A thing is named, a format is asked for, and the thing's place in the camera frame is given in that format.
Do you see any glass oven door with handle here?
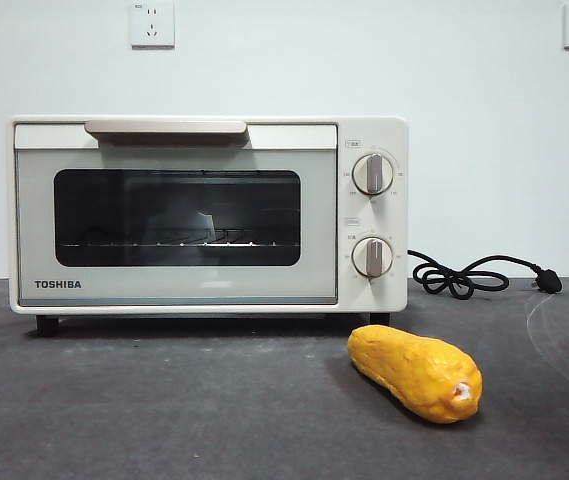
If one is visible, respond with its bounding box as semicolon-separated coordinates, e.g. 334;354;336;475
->
13;118;339;307

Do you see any yellow corn cob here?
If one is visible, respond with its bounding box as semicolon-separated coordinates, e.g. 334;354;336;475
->
347;324;484;425

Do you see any cream oven knob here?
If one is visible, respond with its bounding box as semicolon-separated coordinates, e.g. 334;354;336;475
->
351;235;395;280
351;152;395;197

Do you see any cream Toshiba toaster oven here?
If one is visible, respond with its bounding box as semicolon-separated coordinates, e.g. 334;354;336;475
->
7;114;411;337

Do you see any metal wire oven rack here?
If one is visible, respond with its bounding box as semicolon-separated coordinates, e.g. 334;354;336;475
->
58;227;300;251

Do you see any black power cable with plug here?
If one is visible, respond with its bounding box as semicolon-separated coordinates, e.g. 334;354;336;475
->
407;248;564;301

